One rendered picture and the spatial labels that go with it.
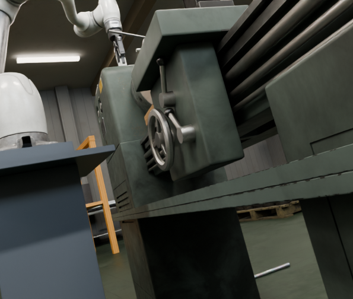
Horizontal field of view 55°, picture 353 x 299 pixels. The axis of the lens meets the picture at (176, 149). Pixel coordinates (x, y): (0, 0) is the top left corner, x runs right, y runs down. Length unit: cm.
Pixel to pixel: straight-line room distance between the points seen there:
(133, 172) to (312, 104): 119
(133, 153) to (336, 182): 128
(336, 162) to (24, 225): 84
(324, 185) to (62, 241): 80
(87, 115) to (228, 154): 855
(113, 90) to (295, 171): 133
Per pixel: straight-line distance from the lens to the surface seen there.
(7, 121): 113
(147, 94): 149
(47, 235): 102
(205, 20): 75
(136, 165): 155
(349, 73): 40
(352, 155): 33
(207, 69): 73
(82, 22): 200
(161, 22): 71
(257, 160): 1121
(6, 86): 117
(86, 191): 580
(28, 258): 102
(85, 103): 929
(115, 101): 162
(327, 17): 53
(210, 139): 68
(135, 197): 153
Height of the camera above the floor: 55
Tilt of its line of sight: 8 degrees up
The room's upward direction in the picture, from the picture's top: 14 degrees counter-clockwise
